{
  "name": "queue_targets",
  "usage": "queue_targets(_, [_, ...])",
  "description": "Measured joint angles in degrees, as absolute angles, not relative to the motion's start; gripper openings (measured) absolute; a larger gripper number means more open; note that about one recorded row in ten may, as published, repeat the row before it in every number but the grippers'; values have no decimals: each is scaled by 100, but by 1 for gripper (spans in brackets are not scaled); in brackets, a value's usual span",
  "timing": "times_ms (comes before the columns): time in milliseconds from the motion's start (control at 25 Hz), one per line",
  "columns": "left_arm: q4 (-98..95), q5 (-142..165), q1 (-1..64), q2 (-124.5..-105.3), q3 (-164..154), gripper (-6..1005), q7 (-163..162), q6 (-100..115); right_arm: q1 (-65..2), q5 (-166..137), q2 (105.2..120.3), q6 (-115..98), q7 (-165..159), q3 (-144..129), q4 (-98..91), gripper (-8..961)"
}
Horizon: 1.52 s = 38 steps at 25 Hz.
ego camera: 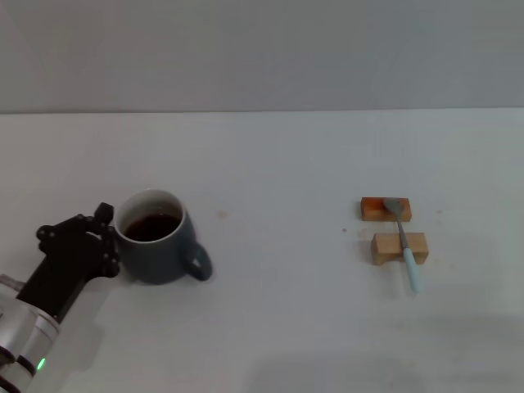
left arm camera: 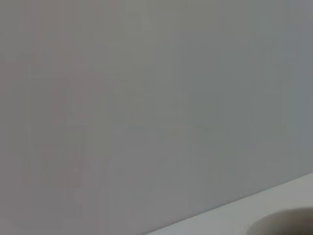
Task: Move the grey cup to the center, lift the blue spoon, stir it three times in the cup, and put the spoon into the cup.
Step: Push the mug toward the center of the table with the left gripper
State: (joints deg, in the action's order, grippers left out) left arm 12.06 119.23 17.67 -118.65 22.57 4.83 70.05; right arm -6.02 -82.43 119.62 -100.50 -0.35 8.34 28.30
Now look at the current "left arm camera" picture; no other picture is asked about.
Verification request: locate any grey ceramic coffee cup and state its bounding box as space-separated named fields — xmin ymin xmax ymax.
xmin=246 ymin=207 xmax=313 ymax=235

